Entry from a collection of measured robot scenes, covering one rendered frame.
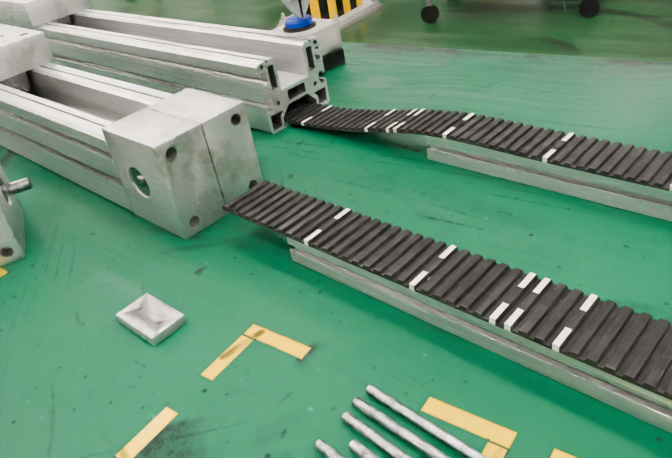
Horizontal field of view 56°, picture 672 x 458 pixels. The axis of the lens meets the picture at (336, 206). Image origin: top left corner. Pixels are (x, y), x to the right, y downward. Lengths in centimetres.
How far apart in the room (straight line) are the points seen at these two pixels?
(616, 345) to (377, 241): 18
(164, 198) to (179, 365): 17
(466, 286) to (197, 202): 27
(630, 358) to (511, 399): 7
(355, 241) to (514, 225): 14
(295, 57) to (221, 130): 22
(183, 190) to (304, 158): 16
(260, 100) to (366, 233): 30
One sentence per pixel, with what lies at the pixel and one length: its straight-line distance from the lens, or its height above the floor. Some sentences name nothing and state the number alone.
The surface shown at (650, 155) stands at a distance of 56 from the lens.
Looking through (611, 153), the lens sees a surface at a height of 81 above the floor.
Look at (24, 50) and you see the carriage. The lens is 93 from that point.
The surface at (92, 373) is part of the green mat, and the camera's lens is 49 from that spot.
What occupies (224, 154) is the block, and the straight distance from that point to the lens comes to 59.
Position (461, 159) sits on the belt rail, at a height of 79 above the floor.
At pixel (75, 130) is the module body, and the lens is 68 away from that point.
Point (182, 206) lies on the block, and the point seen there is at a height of 81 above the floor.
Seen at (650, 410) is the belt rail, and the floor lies 79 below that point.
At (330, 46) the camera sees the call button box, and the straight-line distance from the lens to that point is 91.
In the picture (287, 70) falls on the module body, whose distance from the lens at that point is 80.
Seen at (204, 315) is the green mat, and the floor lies 78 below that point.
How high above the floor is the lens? 108
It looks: 31 degrees down
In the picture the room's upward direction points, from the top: 11 degrees counter-clockwise
